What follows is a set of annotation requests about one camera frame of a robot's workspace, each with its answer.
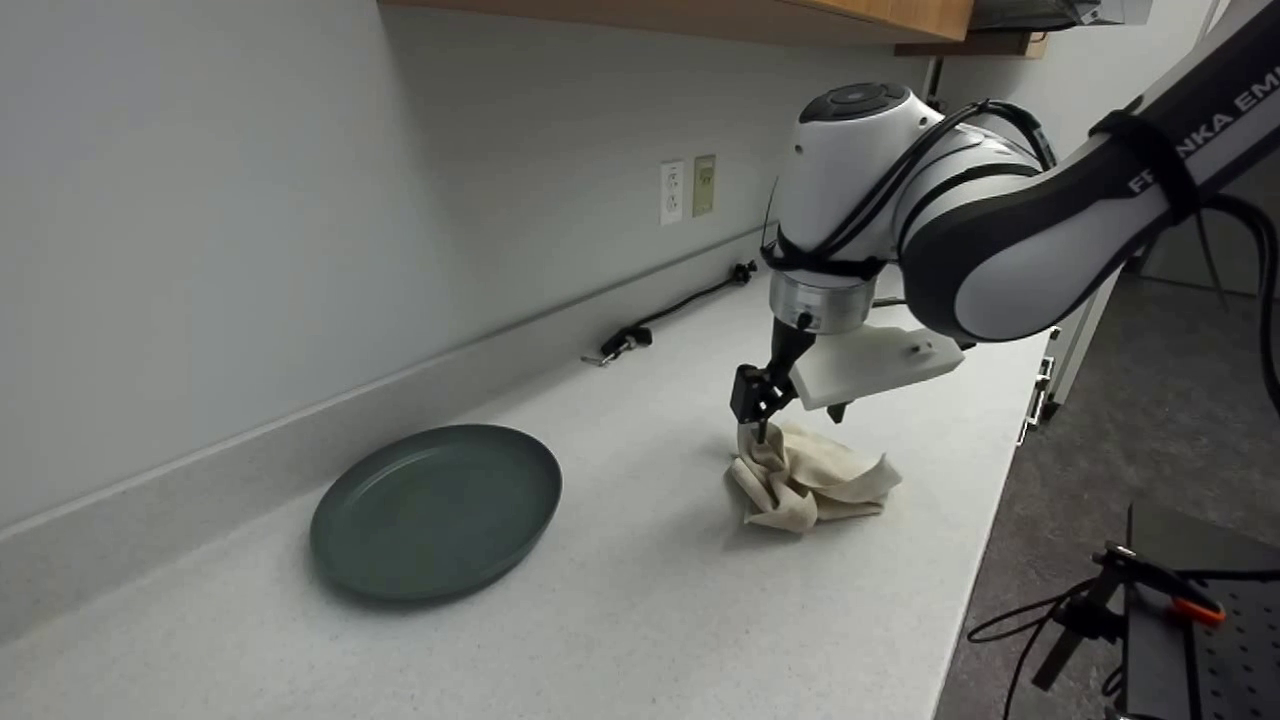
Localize white power outlet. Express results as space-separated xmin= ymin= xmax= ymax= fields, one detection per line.
xmin=654 ymin=162 xmax=686 ymax=229

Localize beige wall plate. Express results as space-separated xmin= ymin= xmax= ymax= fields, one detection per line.
xmin=686 ymin=154 xmax=720 ymax=220

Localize stained beige towel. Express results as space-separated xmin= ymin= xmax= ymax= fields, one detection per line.
xmin=720 ymin=418 xmax=904 ymax=541

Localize white cabinet panel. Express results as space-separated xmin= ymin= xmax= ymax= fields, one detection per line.
xmin=1026 ymin=273 xmax=1129 ymax=431

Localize dark green plate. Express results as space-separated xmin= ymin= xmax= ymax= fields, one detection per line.
xmin=306 ymin=420 xmax=562 ymax=612

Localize black perforated table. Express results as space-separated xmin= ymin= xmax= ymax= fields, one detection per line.
xmin=1119 ymin=499 xmax=1280 ymax=720

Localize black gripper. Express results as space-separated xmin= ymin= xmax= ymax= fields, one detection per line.
xmin=727 ymin=315 xmax=818 ymax=448

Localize black tripod cables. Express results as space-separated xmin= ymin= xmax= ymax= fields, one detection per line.
xmin=964 ymin=592 xmax=1111 ymax=697

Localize wooden wall cabinet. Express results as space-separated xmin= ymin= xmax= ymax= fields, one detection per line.
xmin=376 ymin=0 xmax=977 ymax=48

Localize clamp with orange handle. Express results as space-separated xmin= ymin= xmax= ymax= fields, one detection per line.
xmin=1092 ymin=541 xmax=1231 ymax=633

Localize black cable with plug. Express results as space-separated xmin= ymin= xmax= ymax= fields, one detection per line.
xmin=578 ymin=255 xmax=760 ymax=370

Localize wooden shelf board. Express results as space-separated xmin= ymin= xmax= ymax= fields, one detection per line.
xmin=887 ymin=28 xmax=1051 ymax=59

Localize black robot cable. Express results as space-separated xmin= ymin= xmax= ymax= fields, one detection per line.
xmin=760 ymin=95 xmax=1280 ymax=414

